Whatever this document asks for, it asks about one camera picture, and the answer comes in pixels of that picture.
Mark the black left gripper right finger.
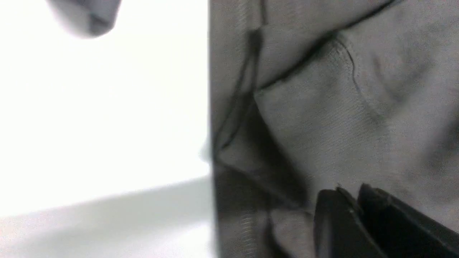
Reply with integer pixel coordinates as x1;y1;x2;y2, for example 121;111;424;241
358;184;459;258

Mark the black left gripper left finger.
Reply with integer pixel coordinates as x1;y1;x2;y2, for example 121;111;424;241
313;187;387;258

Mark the gray long-sleeved shirt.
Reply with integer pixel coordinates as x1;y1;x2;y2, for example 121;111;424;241
209;0;458;258

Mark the dark teal crumpled garment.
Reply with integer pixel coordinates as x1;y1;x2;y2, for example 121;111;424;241
46;0;121;39

